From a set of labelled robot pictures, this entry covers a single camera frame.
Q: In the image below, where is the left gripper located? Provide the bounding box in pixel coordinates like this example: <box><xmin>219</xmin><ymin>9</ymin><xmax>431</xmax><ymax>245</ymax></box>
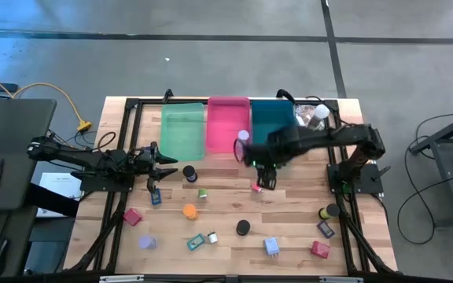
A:
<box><xmin>131</xmin><ymin>141</ymin><xmax>179</xmax><ymax>193</ymax></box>

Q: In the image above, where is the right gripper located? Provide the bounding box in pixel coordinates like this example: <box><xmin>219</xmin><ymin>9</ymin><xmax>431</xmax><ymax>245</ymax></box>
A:
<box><xmin>252</xmin><ymin>160</ymin><xmax>278</xmax><ymax>191</ymax></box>

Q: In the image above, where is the black-capped purple sand hourglass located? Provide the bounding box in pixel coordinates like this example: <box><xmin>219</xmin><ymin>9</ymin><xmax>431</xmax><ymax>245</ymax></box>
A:
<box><xmin>182</xmin><ymin>164</ymin><xmax>198</xmax><ymax>184</ymax></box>

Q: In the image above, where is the black-capped red sand hourglass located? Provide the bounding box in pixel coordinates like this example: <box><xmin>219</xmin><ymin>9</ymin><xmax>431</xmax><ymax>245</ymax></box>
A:
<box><xmin>235</xmin><ymin>219</ymin><xmax>252</xmax><ymax>237</ymax></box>

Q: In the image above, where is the orange hourglass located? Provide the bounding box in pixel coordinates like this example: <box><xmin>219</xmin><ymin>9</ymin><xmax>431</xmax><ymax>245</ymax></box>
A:
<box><xmin>182</xmin><ymin>203</ymin><xmax>200</xmax><ymax>222</ymax></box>

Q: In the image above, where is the light blue plug charger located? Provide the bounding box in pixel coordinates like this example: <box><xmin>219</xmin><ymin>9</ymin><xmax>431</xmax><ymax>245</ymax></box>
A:
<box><xmin>263</xmin><ymin>236</ymin><xmax>281</xmax><ymax>257</ymax></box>

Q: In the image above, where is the black-capped yellow sand hourglass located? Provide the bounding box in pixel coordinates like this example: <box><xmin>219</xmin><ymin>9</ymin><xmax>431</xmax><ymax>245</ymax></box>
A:
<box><xmin>318</xmin><ymin>203</ymin><xmax>341</xmax><ymax>220</ymax></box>

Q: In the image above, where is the purple digital clock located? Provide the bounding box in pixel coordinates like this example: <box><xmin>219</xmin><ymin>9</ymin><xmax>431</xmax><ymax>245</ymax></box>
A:
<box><xmin>316</xmin><ymin>220</ymin><xmax>336</xmax><ymax>240</ymax></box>

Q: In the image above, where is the lavender hourglass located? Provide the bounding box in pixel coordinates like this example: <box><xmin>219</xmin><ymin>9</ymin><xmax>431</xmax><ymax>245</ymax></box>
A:
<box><xmin>138</xmin><ymin>234</ymin><xmax>158</xmax><ymax>251</ymax></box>

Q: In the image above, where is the teal digital clock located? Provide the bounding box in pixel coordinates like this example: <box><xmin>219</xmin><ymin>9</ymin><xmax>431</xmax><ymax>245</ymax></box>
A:
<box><xmin>186</xmin><ymin>233</ymin><xmax>206</xmax><ymax>252</ymax></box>

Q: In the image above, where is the red box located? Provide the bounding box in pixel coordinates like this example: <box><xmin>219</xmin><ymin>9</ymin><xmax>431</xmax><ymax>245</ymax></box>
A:
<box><xmin>123</xmin><ymin>208</ymin><xmax>144</xmax><ymax>227</ymax></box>
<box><xmin>311</xmin><ymin>240</ymin><xmax>332</xmax><ymax>259</ymax></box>

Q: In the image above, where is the green translucent plastic bin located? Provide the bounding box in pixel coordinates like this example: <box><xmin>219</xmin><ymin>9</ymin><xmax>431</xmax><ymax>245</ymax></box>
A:
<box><xmin>159</xmin><ymin>101</ymin><xmax>206</xmax><ymax>162</ymax></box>

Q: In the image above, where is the mauve-capped hourglass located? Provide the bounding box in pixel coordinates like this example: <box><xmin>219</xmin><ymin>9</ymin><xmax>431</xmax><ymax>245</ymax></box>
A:
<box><xmin>236</xmin><ymin>129</ymin><xmax>251</xmax><ymax>153</ymax></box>

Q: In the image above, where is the blue plastic bin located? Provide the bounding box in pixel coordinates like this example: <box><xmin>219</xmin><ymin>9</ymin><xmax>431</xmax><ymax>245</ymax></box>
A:
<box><xmin>251</xmin><ymin>99</ymin><xmax>297</xmax><ymax>145</ymax></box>

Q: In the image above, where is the pink translucent plastic bin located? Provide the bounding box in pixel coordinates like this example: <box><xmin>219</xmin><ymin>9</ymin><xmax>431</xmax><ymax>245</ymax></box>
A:
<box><xmin>205</xmin><ymin>96</ymin><xmax>252</xmax><ymax>154</ymax></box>

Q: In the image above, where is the brown bulb socket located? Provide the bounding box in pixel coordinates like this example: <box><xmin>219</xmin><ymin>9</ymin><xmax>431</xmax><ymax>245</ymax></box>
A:
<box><xmin>308</xmin><ymin>116</ymin><xmax>326</xmax><ymax>131</ymax></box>

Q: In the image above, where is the white light bulb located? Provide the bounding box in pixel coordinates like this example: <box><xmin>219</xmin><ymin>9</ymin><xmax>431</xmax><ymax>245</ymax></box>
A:
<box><xmin>313</xmin><ymin>104</ymin><xmax>331</xmax><ymax>121</ymax></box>

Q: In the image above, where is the white paper booklet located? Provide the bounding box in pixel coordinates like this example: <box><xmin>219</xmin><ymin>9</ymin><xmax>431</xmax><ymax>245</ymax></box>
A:
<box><xmin>37</xmin><ymin>171</ymin><xmax>84</xmax><ymax>218</ymax></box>

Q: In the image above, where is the black diagonal bar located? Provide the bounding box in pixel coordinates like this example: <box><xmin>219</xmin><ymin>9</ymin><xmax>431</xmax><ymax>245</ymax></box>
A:
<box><xmin>28</xmin><ymin>182</ymin><xmax>80</xmax><ymax>219</ymax></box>

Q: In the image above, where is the dark grey desk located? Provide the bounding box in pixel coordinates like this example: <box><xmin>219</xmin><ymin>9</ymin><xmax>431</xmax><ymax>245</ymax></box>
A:
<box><xmin>0</xmin><ymin>97</ymin><xmax>57</xmax><ymax>278</ymax></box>

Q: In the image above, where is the black metal stand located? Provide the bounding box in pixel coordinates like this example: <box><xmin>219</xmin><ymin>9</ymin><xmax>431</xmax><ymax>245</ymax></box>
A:
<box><xmin>408</xmin><ymin>108</ymin><xmax>453</xmax><ymax>229</ymax></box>

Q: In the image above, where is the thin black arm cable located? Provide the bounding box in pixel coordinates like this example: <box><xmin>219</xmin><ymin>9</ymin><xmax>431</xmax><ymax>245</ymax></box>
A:
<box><xmin>233</xmin><ymin>138</ymin><xmax>248</xmax><ymax>165</ymax></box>

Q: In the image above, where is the black aluminium table frame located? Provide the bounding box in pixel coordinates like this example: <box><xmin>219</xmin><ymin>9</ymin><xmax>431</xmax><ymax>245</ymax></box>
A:
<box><xmin>67</xmin><ymin>97</ymin><xmax>396</xmax><ymax>276</ymax></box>

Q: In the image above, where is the black cable loop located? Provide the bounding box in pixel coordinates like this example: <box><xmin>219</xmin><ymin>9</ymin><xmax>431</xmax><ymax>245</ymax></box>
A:
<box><xmin>75</xmin><ymin>130</ymin><xmax>117</xmax><ymax>154</ymax></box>

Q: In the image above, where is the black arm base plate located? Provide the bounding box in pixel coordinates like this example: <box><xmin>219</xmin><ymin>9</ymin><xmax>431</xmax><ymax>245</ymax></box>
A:
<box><xmin>71</xmin><ymin>161</ymin><xmax>137</xmax><ymax>193</ymax></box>
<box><xmin>326</xmin><ymin>163</ymin><xmax>392</xmax><ymax>196</ymax></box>

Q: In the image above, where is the silver aluminium bracket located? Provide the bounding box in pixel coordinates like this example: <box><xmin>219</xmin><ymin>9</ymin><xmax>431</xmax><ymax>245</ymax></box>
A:
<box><xmin>319</xmin><ymin>276</ymin><xmax>363</xmax><ymax>283</ymax></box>
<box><xmin>99</xmin><ymin>274</ymin><xmax>145</xmax><ymax>283</ymax></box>

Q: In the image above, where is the yellow extension cable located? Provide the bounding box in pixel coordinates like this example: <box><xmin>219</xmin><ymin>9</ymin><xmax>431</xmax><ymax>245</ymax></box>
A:
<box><xmin>0</xmin><ymin>66</ymin><xmax>93</xmax><ymax>133</ymax></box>

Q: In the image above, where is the black floor cable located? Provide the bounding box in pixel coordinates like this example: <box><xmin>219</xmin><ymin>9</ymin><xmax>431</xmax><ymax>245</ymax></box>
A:
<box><xmin>397</xmin><ymin>112</ymin><xmax>453</xmax><ymax>245</ymax></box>

